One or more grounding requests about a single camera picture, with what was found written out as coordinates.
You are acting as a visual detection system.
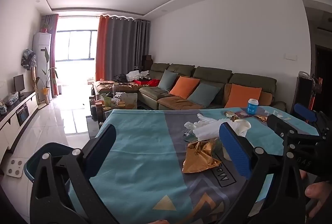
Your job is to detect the brown cardboard boxes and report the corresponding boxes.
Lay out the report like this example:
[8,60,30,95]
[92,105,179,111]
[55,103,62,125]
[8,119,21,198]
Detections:
[142,55,153,71]

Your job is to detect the green printed plastic bag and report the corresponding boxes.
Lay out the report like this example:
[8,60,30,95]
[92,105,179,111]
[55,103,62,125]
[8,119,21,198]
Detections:
[183,121,199,143]

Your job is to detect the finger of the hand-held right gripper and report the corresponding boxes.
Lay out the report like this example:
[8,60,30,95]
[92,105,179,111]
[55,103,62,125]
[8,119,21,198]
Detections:
[294,103,330,136]
[267,114,327,152]

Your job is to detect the clear plastic storage box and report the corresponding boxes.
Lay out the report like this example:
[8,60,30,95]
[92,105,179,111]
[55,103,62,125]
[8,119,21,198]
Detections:
[114,93,138,110]

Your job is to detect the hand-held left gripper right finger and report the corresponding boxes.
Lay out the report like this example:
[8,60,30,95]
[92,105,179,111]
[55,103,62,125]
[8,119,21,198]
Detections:
[218,121,306,224]

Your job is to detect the teal and grey tablecloth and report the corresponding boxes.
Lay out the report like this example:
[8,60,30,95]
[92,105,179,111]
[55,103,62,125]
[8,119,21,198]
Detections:
[66,106,321,224]

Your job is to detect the orange cushion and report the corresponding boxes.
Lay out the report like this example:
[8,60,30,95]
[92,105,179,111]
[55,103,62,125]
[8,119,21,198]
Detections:
[169,76,200,99]
[224,83,262,109]

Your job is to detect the crushed white paper cup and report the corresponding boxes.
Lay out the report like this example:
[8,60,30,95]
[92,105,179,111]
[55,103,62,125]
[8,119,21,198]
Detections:
[229,119,252,137]

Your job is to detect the group of glass jars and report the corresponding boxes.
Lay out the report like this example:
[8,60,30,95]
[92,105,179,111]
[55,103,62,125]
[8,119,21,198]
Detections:
[90,93,115,122]

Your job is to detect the orange and grey curtain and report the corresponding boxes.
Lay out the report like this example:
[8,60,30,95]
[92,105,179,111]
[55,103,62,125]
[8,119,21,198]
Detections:
[95,14,151,81]

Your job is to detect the white TV cabinet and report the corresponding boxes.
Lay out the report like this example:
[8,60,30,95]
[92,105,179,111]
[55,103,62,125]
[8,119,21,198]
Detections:
[0,91,39,159]

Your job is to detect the blue cup with white lid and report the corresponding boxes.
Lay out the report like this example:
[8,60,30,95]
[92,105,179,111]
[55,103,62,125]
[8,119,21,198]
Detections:
[246,98,258,114]

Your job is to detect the yellow white snack packet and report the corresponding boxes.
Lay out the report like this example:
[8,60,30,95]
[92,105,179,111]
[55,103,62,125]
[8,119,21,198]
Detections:
[223,111,239,122]

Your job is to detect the white tissue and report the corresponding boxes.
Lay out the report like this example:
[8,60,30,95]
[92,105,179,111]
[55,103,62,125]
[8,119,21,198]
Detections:
[193,120,229,141]

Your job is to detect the grey-blue cushion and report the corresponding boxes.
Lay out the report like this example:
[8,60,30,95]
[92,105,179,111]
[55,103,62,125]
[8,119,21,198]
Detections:
[187,83,221,107]
[158,69,179,92]

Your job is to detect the black equipment case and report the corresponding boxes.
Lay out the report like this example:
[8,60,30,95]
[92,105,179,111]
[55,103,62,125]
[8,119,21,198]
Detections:
[296,71,315,111]

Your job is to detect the dark coffee table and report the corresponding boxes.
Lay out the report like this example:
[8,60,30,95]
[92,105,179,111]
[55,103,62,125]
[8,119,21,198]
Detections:
[88,93,140,133]

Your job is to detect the blue patterned hanging bag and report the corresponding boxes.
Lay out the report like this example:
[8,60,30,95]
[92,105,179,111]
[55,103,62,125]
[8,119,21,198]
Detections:
[21,49,37,75]

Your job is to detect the pile of white clothes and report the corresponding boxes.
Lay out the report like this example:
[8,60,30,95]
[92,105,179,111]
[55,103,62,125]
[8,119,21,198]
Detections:
[126,70,149,82]

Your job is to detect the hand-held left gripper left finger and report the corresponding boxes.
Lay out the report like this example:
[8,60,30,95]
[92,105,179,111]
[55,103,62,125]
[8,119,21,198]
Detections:
[30,124,117,224]

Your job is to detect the person's right hand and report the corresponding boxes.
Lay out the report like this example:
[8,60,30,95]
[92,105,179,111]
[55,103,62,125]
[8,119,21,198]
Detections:
[299,170,332,214]

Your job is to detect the wooden coat stand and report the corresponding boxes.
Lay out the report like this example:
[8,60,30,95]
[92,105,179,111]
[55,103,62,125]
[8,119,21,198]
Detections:
[31,68,39,105]

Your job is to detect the black monitor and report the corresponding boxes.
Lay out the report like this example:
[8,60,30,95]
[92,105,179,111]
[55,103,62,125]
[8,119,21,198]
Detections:
[13,74,26,100]

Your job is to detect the white standing air conditioner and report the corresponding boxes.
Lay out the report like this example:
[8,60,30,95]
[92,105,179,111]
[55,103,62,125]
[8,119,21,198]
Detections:
[33,32,52,100]

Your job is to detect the tall potted plant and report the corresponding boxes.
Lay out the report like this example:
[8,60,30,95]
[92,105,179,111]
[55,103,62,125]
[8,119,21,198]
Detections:
[36,47,58,105]

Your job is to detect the large gold foil wrapper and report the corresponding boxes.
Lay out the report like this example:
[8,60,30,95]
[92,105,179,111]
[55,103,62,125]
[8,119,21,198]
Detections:
[182,138,222,175]

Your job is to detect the green sofa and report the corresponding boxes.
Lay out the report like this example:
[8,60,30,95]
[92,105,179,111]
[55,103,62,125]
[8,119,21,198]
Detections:
[92,62,287,111]

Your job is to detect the red mop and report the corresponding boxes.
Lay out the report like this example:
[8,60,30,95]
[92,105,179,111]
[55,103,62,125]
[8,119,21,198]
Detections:
[310,76,323,111]

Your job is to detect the red cloth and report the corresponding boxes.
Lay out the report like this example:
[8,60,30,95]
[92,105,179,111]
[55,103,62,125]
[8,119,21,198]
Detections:
[141,79,160,87]

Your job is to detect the large window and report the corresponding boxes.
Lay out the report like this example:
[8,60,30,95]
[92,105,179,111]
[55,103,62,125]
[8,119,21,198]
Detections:
[56,29,98,62]

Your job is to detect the teal plastic bin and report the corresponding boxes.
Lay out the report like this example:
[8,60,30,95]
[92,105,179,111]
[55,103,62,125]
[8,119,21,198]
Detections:
[24,142,85,184]

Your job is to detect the dark wooden door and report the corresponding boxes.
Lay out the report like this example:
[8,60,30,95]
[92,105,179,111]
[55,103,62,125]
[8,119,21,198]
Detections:
[315,43,332,115]

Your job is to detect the white bathroom scale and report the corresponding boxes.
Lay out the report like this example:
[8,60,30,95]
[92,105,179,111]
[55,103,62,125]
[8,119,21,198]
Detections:
[6,159,28,177]

